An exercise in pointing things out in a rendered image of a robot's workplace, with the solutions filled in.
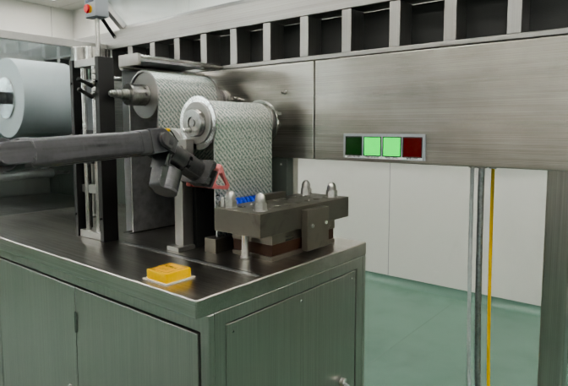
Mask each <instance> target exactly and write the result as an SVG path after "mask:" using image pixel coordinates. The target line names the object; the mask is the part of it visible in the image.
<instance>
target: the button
mask: <svg viewBox="0 0 568 386"><path fill-rule="evenodd" d="M188 277H191V268H189V267H186V266H183V265H180V264H174V263H169V264H163V265H159V266H156V267H153V268H149V269H147V278H148V279H151V280H156V281H159V282H161V283H165V284H168V283H171V282H174V281H177V280H182V279H185V278H188Z"/></svg>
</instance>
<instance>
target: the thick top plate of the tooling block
mask: <svg viewBox="0 0 568 386"><path fill-rule="evenodd" d="M325 196H326V194H319V193H312V195H301V194H300V193H298V194H293V195H287V196H286V197H285V198H278V199H272V200H267V201H265V202H266V203H267V209H268V211H265V212H254V211H253V209H254V202H255V201H252V202H247V203H241V204H237V208H235V209H225V208H223V207H217V208H215V231H222V232H227V233H232V234H236V235H241V236H249V237H254V238H259V239H261V238H265V237H268V236H274V235H277V234H281V233H284V232H288V231H294V230H297V229H301V228H302V209H310V208H313V207H318V206H322V205H325V206H329V221H331V220H337V219H340V218H343V217H347V216H348V197H345V196H338V198H326V197H325Z"/></svg>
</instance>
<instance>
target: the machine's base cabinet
mask: <svg viewBox="0 0 568 386"><path fill-rule="evenodd" d="M365 261H366V256H365V255H363V256H361V257H359V258H355V259H353V260H350V261H348V262H345V263H344V264H339V265H337V266H335V267H333V268H330V269H327V270H324V271H322V272H319V273H318V274H315V275H311V276H309V277H307V278H304V279H301V280H298V281H296V282H293V283H291V284H289V285H285V286H283V287H281V288H278V289H275V290H273V291H270V292H267V293H265V294H263V295H260V296H257V297H255V298H252V299H249V300H247V301H245V302H241V303H239V304H237V305H234V306H232V307H229V308H226V309H223V310H221V311H219V312H217V313H212V314H211V315H208V316H206V317H203V318H200V319H193V318H190V317H187V316H184V315H182V314H179V313H175V312H173V311H170V310H168V309H165V308H163V307H158V306H157V305H154V304H151V303H148V302H145V301H142V300H140V299H137V298H135V297H132V296H128V295H126V294H123V293H121V292H118V291H115V290H112V289H109V288H106V287H105V286H102V285H97V284H95V283H93V282H90V281H88V280H83V279H81V278H79V277H76V276H73V275H70V274H67V273H64V272H62V271H60V270H57V269H53V268H51V267H48V266H46V265H43V264H39V263H37V262H34V261H31V260H29V259H27V258H22V257H20V256H18V255H15V254H12V253H9V252H6V251H3V250H1V249H0V386H341V385H340V384H339V381H340V378H346V379H347V384H348V385H349V386H363V375H364V318H365Z"/></svg>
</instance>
